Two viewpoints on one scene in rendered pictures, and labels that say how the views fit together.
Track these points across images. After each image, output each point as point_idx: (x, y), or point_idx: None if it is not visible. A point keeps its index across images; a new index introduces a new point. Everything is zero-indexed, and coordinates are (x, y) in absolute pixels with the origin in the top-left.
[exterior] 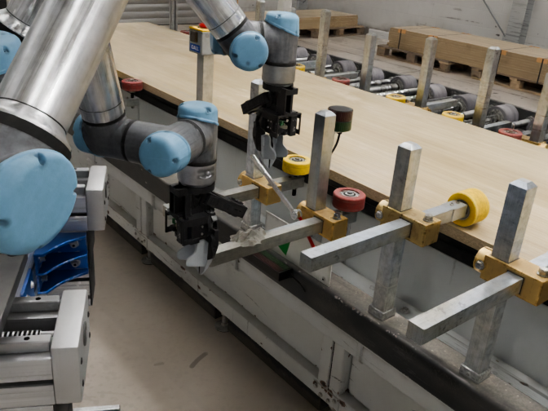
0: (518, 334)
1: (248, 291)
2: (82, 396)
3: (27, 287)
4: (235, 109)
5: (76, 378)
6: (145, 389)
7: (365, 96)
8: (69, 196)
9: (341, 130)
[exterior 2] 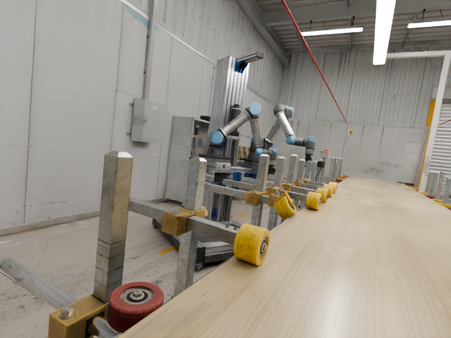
0: None
1: None
2: (217, 172)
3: (237, 173)
4: (349, 184)
5: (217, 167)
6: None
7: (420, 196)
8: (221, 139)
9: (317, 166)
